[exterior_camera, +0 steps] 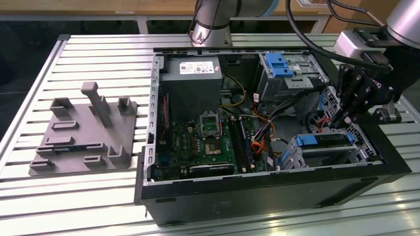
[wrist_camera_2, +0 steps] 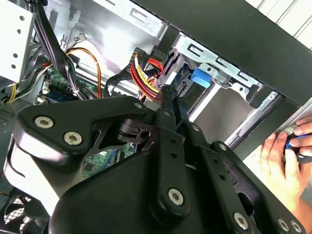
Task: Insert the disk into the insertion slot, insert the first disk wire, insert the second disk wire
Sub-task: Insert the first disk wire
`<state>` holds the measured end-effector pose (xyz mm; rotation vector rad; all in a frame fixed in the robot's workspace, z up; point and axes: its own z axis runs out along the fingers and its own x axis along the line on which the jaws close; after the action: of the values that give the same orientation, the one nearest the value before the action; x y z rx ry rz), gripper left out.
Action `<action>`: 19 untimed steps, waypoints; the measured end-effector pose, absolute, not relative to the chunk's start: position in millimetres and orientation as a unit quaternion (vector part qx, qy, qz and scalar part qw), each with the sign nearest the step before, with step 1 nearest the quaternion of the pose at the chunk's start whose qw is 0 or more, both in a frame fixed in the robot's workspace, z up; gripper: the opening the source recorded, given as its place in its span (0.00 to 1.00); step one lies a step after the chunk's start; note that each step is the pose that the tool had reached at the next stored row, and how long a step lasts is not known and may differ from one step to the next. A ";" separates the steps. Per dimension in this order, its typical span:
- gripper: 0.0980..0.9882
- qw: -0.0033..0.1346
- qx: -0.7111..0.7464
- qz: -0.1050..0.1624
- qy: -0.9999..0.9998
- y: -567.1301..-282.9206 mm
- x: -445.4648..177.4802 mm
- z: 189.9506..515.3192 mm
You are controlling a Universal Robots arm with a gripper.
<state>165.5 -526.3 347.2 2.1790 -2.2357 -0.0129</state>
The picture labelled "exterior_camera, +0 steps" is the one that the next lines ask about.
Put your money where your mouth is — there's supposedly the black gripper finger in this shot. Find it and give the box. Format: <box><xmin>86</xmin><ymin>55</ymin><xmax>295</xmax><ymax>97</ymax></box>
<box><xmin>343</xmin><ymin>73</ymin><xmax>375</xmax><ymax>128</ymax></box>
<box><xmin>330</xmin><ymin>63</ymin><xmax>355</xmax><ymax>128</ymax></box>

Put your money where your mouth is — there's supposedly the red disk data wire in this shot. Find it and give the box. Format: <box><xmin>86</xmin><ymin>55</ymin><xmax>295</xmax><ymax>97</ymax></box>
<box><xmin>319</xmin><ymin>118</ymin><xmax>334</xmax><ymax>135</ymax></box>

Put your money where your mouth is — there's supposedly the black disk power wire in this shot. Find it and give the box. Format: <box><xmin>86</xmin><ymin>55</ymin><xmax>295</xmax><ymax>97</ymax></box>
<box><xmin>303</xmin><ymin>110</ymin><xmax>322</xmax><ymax>135</ymax></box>

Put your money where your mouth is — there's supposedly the hard disk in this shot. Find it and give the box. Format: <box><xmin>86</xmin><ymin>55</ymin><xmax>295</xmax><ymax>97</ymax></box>
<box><xmin>294</xmin><ymin>132</ymin><xmax>357</xmax><ymax>149</ymax></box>

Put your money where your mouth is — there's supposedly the metal disk bay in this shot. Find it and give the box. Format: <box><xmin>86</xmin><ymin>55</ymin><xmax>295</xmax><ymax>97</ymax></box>
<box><xmin>279</xmin><ymin>131</ymin><xmax>385</xmax><ymax>172</ymax></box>

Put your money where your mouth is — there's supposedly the black RAM slot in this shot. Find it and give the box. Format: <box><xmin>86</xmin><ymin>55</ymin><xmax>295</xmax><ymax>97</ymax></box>
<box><xmin>239</xmin><ymin>117</ymin><xmax>258</xmax><ymax>171</ymax></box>
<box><xmin>229</xmin><ymin>117</ymin><xmax>249</xmax><ymax>174</ymax></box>

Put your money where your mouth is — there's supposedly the metal optical drive bay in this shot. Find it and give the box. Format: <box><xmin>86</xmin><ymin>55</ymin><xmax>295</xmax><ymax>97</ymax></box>
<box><xmin>258</xmin><ymin>52</ymin><xmax>331</xmax><ymax>101</ymax></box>

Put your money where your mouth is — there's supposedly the blue drive bay latch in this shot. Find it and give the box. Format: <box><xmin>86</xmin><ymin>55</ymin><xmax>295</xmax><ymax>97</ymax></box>
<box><xmin>265</xmin><ymin>53</ymin><xmax>295</xmax><ymax>78</ymax></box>

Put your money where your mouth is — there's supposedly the grey power supply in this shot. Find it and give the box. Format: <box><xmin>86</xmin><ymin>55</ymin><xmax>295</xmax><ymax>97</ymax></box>
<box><xmin>161</xmin><ymin>57</ymin><xmax>225</xmax><ymax>121</ymax></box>

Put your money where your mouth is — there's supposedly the metal socket cover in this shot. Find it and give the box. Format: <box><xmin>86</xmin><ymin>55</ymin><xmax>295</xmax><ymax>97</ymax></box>
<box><xmin>199</xmin><ymin>110</ymin><xmax>223</xmax><ymax>138</ymax></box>

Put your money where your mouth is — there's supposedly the CPU socket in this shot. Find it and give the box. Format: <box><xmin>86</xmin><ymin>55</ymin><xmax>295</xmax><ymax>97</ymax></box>
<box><xmin>205</xmin><ymin>138</ymin><xmax>229</xmax><ymax>157</ymax></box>

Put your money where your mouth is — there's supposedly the black graphics card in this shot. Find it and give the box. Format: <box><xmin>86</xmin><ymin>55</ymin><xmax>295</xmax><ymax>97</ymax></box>
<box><xmin>189</xmin><ymin>164</ymin><xmax>237</xmax><ymax>177</ymax></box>

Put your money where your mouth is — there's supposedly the green motherboard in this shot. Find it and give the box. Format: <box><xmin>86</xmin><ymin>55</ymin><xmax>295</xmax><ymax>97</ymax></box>
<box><xmin>154</xmin><ymin>115</ymin><xmax>274</xmax><ymax>180</ymax></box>

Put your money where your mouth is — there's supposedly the black PC case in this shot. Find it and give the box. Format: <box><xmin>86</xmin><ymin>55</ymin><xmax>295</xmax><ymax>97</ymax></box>
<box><xmin>134</xmin><ymin>46</ymin><xmax>414</xmax><ymax>227</ymax></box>

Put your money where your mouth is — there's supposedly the grey parts rack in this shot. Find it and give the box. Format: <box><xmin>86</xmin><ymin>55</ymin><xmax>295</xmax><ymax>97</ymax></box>
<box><xmin>29</xmin><ymin>81</ymin><xmax>139</xmax><ymax>177</ymax></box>

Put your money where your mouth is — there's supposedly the wooden desk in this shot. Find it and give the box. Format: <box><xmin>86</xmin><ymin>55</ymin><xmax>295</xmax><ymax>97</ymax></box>
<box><xmin>0</xmin><ymin>0</ymin><xmax>333</xmax><ymax>34</ymax></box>

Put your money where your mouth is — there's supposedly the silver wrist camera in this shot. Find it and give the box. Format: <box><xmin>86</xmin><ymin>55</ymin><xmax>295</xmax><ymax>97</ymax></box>
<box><xmin>334</xmin><ymin>30</ymin><xmax>374</xmax><ymax>59</ymax></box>

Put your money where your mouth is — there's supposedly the black and grey wire bundle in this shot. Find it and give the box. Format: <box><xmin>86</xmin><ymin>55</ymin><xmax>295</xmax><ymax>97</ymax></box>
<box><xmin>251</xmin><ymin>87</ymin><xmax>330</xmax><ymax>148</ymax></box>

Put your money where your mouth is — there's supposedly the yellow power wire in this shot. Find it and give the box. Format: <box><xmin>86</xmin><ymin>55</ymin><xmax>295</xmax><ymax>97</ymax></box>
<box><xmin>219</xmin><ymin>75</ymin><xmax>249</xmax><ymax>109</ymax></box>

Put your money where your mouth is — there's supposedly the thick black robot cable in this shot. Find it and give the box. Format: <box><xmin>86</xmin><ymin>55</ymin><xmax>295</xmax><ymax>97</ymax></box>
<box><xmin>285</xmin><ymin>0</ymin><xmax>394</xmax><ymax>72</ymax></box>

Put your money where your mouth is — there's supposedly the orange wire bundle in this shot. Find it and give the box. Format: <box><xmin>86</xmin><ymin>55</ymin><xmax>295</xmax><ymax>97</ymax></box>
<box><xmin>251</xmin><ymin>140</ymin><xmax>267</xmax><ymax>155</ymax></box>

